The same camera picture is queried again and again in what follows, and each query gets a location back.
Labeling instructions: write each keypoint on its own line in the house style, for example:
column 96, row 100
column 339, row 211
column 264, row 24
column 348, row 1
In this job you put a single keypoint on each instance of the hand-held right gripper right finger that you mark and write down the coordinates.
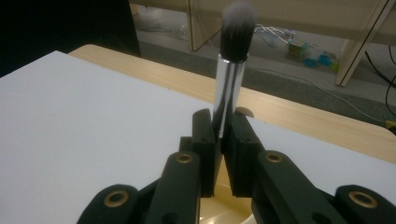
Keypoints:
column 246, row 161

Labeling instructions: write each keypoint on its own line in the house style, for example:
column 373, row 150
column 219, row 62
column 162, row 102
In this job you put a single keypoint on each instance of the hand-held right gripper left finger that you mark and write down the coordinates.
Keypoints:
column 205, row 155

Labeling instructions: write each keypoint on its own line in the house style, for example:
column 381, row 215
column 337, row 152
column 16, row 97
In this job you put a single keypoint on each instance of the cream ribbed round holder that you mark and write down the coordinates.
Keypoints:
column 224, row 208

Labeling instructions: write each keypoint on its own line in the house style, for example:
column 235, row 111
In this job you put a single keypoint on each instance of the black makeup brush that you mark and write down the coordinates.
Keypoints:
column 235, row 40

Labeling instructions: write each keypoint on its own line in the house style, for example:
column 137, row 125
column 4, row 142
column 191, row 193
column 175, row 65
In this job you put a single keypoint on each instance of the wooden table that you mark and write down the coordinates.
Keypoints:
column 311, row 124

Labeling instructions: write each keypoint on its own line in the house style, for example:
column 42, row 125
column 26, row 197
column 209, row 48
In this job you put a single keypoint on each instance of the colourful toy box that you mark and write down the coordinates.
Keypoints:
column 297, row 49

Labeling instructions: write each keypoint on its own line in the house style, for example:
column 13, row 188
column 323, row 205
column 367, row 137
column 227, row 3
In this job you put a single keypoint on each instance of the blue plastic toy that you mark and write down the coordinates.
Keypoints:
column 320, row 60

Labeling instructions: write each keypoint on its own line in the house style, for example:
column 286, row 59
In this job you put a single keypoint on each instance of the white board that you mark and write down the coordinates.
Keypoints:
column 77, row 124

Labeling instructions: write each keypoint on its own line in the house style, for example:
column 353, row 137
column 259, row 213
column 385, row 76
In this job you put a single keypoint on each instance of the light wooden shelf unit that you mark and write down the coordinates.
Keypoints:
column 311, row 15

